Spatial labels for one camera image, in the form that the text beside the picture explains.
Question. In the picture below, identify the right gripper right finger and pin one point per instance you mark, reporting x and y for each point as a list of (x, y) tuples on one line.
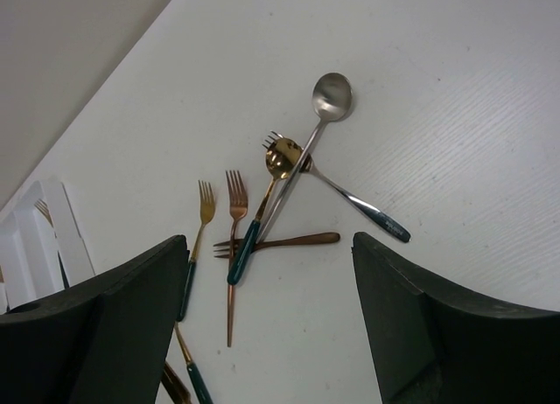
[(434, 341)]

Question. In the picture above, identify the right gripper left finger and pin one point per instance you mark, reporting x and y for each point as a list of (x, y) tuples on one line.
[(104, 340)]

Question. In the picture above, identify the gold knife green handle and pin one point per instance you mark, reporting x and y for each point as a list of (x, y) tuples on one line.
[(174, 386)]

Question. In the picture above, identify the silver fork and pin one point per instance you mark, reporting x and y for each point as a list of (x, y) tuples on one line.
[(359, 203)]

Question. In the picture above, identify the white cutlery tray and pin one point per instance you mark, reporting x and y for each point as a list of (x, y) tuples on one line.
[(37, 260)]

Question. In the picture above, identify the dark copper fork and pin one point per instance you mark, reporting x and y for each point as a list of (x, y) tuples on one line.
[(221, 249)]

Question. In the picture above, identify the silver round spoon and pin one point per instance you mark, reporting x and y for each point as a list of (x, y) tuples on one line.
[(332, 100)]

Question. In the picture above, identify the gold spoon green handle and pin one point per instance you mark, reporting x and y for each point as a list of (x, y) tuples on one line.
[(282, 160)]

